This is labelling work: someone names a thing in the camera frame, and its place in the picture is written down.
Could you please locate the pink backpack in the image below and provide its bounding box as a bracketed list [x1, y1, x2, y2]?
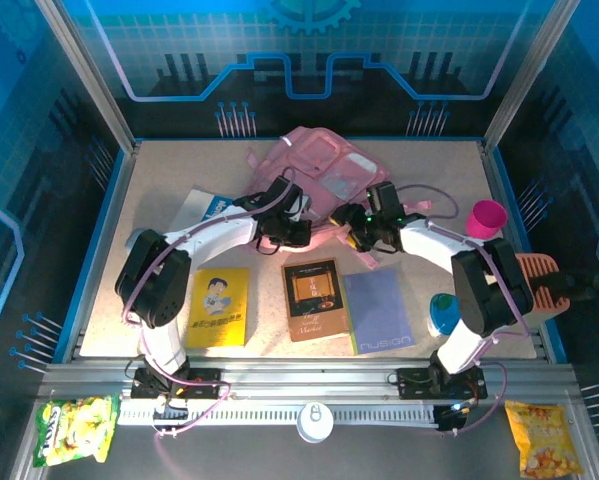
[243, 125, 433, 269]

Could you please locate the purple notebook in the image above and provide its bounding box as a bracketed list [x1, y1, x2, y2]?
[342, 267, 416, 356]

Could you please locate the brown cover book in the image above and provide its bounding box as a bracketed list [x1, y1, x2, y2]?
[281, 257, 355, 344]

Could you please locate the blue and white notebook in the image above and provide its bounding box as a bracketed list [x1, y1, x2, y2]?
[168, 187, 238, 234]

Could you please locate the yellow cartoon cover book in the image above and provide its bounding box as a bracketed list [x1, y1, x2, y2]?
[185, 267, 251, 350]

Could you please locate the orange yellow snack bag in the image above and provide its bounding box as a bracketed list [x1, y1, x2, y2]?
[503, 399, 585, 480]

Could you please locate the green yellow snack bag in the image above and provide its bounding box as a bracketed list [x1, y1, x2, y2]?
[32, 394, 121, 469]

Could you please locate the magenta plastic goblet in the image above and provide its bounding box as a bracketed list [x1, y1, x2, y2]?
[466, 199, 509, 241]

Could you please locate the orange slotted plastic holder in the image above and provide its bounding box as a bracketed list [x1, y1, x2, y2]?
[513, 252, 573, 315]

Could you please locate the black tool in holder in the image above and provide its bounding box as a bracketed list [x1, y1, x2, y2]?
[531, 269, 599, 304]

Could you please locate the aluminium frame rail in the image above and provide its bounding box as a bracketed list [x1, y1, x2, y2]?
[38, 357, 580, 404]

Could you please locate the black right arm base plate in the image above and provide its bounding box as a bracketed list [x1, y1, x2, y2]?
[396, 367, 489, 401]

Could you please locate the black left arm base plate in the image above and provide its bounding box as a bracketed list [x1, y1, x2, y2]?
[128, 367, 223, 401]

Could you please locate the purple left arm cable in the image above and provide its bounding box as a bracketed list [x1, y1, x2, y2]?
[121, 167, 300, 446]

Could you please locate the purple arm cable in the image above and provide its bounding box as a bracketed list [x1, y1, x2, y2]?
[121, 167, 300, 446]
[396, 183, 533, 436]

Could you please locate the white slotted cable duct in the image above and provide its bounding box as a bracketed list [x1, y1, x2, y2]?
[116, 403, 438, 427]

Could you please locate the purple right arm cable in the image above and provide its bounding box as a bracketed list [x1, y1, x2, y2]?
[396, 183, 533, 436]

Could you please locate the aluminium frame post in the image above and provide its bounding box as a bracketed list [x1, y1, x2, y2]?
[481, 0, 580, 151]
[33, 0, 140, 151]

